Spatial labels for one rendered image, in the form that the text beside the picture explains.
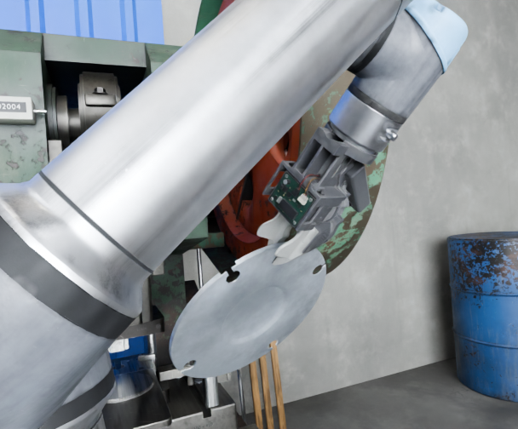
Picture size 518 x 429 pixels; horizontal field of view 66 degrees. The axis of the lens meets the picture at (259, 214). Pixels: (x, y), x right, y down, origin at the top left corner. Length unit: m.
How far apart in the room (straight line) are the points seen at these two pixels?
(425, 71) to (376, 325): 2.41
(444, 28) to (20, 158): 0.70
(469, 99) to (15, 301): 3.36
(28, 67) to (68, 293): 0.73
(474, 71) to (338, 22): 3.32
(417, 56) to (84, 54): 0.71
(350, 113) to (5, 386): 0.38
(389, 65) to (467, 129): 2.93
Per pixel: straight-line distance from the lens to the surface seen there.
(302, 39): 0.23
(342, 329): 2.62
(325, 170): 0.47
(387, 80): 0.44
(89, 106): 0.91
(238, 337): 0.69
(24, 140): 0.85
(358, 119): 0.45
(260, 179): 1.01
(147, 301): 0.89
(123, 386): 0.88
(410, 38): 0.44
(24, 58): 0.89
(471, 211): 3.30
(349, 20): 0.25
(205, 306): 0.56
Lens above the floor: 1.10
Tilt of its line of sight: level
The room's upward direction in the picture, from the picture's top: 4 degrees counter-clockwise
